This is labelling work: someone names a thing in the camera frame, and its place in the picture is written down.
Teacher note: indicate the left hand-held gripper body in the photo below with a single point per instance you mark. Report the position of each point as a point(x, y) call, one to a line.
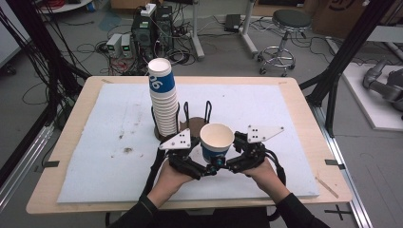
point(177, 141)

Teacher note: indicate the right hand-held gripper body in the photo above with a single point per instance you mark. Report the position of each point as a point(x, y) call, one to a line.
point(253, 155)

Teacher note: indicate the brown cup holder rack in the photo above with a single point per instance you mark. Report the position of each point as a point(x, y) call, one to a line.
point(196, 122)

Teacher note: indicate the single blue white paper cup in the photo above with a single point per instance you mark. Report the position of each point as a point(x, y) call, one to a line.
point(217, 136)

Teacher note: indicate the stack of paper cups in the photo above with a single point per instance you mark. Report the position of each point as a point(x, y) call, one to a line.
point(164, 101)

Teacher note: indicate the person's right hand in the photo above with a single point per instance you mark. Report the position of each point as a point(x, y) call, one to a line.
point(269, 183)

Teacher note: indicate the person's left hand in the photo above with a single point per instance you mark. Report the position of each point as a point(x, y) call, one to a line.
point(169, 186)

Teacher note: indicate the person's dark clothing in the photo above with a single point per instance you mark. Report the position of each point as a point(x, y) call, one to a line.
point(206, 220)

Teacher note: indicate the black wristband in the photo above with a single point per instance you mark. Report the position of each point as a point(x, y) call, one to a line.
point(149, 203)

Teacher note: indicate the white foam mat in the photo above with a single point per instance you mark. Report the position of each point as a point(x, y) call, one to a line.
point(111, 177)

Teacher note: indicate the black tape piece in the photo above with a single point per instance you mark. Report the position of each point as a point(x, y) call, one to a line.
point(334, 163)
point(51, 164)

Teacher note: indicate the thin wooden stick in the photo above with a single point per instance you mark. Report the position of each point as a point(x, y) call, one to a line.
point(328, 188)

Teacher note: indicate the black tape cross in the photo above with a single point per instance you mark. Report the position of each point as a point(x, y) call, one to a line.
point(339, 211)

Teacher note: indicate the white bench power supply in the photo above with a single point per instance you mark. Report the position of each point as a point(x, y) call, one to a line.
point(113, 44)
point(126, 46)

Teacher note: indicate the white desk leg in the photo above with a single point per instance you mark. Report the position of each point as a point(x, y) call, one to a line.
point(197, 34)
point(248, 31)

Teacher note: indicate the black computer tower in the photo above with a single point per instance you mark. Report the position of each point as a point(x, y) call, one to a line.
point(164, 25)
point(143, 34)

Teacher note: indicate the black round stool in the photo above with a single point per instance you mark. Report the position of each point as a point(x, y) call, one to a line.
point(286, 34)

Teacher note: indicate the black box on floor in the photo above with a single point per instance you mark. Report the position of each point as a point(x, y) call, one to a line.
point(232, 22)

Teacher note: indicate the white platform board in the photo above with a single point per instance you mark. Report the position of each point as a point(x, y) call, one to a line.
point(367, 107)

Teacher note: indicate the white power strip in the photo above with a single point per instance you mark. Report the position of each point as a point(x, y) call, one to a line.
point(148, 9)

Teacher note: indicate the cardboard box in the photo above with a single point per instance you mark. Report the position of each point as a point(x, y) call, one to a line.
point(342, 15)

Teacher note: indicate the aluminium rail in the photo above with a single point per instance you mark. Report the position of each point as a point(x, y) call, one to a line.
point(22, 164)
point(348, 177)

